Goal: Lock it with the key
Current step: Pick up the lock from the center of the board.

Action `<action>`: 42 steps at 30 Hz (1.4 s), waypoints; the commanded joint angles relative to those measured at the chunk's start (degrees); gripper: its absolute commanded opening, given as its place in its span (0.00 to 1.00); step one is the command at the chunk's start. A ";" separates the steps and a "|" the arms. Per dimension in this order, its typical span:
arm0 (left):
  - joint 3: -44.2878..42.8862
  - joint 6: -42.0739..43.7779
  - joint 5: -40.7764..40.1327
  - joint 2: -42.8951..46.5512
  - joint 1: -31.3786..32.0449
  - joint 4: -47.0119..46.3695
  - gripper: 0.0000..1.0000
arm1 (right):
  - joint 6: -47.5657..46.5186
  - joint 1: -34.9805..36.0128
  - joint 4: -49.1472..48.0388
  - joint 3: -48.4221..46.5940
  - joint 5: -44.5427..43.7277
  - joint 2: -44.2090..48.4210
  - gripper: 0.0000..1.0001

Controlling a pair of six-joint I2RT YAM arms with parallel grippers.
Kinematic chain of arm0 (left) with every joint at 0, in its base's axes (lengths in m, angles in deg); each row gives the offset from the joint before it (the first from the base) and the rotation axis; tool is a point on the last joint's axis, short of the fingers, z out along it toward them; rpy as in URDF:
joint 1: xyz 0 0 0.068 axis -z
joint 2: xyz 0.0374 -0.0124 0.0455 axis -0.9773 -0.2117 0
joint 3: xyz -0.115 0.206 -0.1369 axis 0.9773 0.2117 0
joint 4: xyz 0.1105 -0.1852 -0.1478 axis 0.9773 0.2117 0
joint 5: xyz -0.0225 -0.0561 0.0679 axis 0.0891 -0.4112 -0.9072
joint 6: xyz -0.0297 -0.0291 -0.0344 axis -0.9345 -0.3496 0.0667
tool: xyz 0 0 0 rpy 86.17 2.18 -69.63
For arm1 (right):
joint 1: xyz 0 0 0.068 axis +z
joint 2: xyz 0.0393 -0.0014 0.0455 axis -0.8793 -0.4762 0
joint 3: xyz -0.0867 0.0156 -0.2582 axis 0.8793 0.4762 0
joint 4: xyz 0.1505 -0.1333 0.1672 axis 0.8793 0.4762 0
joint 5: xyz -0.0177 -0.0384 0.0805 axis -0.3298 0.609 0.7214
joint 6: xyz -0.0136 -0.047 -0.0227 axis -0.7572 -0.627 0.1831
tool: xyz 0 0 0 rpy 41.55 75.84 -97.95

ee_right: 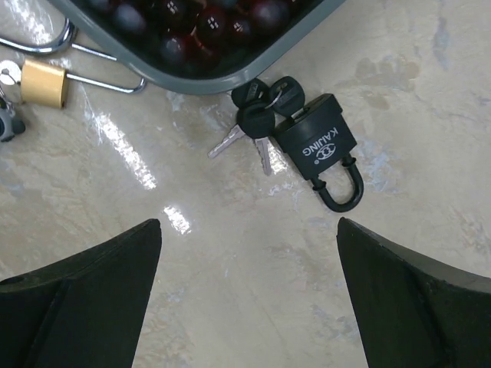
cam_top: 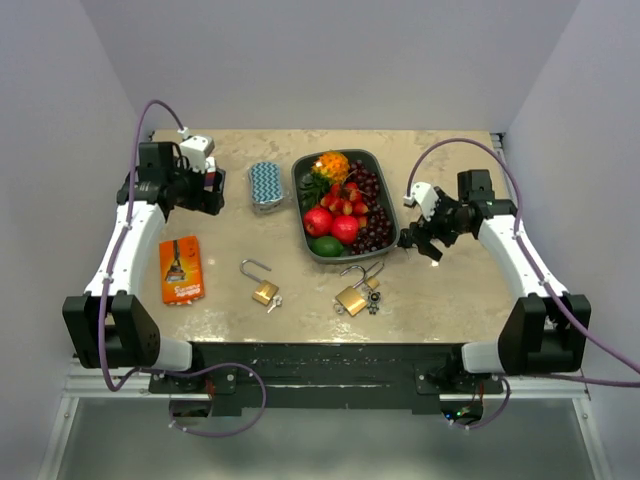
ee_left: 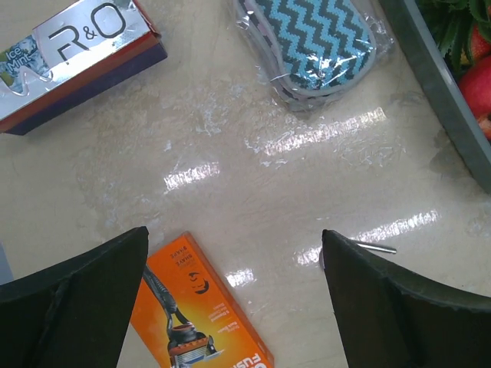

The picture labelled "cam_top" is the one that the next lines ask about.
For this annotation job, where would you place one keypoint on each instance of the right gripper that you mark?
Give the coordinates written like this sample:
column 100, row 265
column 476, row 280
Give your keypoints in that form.
column 444, row 202

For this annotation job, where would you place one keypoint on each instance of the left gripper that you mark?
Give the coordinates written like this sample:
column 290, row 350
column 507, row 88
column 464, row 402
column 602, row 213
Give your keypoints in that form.
column 207, row 202

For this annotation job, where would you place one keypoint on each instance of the large brass padlock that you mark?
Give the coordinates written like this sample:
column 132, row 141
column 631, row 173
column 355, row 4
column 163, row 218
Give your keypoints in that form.
column 350, row 299

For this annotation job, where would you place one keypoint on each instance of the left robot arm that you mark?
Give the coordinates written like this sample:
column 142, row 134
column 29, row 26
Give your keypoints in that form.
column 108, row 325

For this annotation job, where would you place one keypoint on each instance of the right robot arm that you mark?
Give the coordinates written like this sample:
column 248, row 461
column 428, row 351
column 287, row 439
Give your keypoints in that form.
column 542, row 334

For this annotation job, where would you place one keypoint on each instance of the purple white toothpaste box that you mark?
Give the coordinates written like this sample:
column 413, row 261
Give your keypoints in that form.
column 214, row 176

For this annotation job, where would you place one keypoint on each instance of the purple grape bunch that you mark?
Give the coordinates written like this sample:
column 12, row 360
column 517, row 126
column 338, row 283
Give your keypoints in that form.
column 363, row 188

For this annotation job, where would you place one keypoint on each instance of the small brass padlock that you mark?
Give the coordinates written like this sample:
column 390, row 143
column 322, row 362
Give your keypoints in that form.
column 371, row 281

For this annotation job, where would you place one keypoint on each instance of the right red apple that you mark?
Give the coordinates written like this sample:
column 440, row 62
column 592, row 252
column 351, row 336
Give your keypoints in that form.
column 345, row 229

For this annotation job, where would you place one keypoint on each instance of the red apple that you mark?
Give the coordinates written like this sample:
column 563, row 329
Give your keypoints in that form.
column 345, row 229
column 317, row 222

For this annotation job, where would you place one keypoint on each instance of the strawberry pile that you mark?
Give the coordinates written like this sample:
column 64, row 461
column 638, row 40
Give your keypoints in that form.
column 345, row 200

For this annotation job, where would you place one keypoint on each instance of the orange razor package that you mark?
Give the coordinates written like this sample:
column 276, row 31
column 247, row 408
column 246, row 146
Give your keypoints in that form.
column 181, row 271

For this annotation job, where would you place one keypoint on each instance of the grey fruit tray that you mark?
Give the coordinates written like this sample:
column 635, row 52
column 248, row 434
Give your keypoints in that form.
column 309, row 190

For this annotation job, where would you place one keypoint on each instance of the green lime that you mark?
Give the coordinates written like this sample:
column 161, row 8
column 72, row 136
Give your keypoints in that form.
column 327, row 247

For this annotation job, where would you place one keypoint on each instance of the left red apple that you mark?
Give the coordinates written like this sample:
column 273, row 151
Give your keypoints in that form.
column 317, row 222

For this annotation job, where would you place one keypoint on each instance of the orange pineapple toy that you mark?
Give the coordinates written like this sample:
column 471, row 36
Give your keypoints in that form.
column 332, row 166

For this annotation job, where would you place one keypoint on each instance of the open brass padlock left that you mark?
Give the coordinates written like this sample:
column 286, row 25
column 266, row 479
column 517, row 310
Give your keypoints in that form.
column 265, row 290

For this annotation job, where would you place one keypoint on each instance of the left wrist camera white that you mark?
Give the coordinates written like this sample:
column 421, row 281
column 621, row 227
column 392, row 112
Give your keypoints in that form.
column 198, row 150

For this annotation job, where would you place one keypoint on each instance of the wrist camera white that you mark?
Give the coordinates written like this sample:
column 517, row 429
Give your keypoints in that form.
column 198, row 150
column 424, row 196

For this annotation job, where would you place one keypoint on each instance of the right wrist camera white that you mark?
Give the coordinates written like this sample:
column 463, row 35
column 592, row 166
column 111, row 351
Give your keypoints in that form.
column 424, row 196

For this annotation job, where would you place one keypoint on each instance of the small key with ring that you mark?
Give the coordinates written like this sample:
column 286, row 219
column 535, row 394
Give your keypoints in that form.
column 276, row 301

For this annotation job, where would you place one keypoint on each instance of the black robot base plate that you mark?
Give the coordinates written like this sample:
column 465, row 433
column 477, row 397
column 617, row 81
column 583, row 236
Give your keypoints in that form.
column 373, row 376

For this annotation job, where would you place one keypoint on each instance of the aluminium frame rail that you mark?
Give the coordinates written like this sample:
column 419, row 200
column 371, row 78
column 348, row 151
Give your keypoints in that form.
column 83, row 383

